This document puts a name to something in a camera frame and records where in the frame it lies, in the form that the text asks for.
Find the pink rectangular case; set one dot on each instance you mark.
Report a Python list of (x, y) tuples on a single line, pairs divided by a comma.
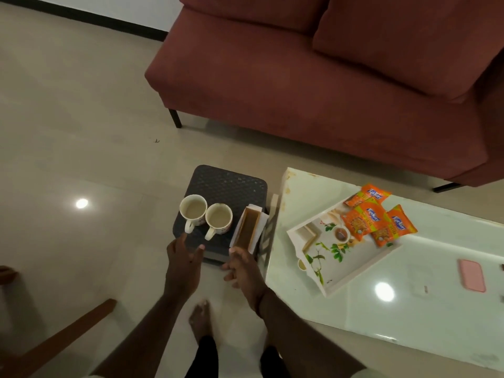
[(471, 275)]

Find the person's right hand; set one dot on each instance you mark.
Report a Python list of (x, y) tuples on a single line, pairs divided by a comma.
[(248, 275)]

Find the white floral tray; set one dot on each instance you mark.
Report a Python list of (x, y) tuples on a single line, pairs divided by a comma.
[(346, 267)]

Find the person's left foot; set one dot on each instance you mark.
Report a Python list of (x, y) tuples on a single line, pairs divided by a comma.
[(200, 320)]

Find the black textured stool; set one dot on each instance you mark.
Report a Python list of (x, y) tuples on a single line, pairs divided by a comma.
[(224, 185)]

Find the person's right forearm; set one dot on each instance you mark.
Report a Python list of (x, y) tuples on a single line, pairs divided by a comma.
[(303, 338)]

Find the person's left forearm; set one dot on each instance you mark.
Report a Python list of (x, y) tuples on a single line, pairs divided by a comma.
[(145, 334)]

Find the large red sofa cushion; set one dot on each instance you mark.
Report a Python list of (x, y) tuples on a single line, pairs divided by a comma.
[(413, 43)]

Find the brown wooden napkin holder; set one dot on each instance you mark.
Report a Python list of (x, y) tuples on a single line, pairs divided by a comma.
[(246, 232)]

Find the white paper napkins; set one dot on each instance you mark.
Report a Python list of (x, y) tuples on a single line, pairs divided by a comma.
[(264, 226)]

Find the red fabric sofa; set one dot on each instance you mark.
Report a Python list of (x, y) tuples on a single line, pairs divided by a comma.
[(315, 94)]

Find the small red sofa cushion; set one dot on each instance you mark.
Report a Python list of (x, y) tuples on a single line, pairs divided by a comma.
[(256, 11)]

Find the clear plastic box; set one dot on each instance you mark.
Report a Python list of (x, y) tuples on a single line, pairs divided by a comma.
[(421, 281)]

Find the black trousers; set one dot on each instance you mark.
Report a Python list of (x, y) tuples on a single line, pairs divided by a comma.
[(204, 362)]

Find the white floral mug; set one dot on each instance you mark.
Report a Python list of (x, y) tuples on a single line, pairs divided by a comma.
[(219, 218), (193, 208)]

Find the person's left hand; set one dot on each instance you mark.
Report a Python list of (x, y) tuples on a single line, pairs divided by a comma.
[(183, 267)]

